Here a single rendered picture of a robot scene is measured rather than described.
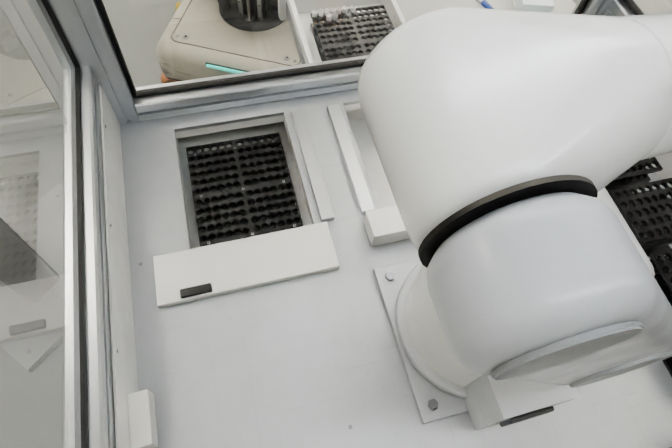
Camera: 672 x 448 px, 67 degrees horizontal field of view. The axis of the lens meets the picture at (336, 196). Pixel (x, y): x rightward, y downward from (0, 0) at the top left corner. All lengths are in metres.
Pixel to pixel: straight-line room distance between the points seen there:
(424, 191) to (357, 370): 0.53
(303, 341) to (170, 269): 0.23
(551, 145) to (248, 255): 0.61
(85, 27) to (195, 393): 0.54
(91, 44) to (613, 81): 0.73
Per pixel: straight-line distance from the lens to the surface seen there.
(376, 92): 0.30
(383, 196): 1.02
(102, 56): 0.89
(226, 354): 0.77
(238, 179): 0.94
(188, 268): 0.81
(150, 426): 0.71
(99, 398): 0.64
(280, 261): 0.80
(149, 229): 0.87
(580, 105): 0.28
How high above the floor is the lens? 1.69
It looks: 59 degrees down
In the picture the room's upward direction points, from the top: 8 degrees clockwise
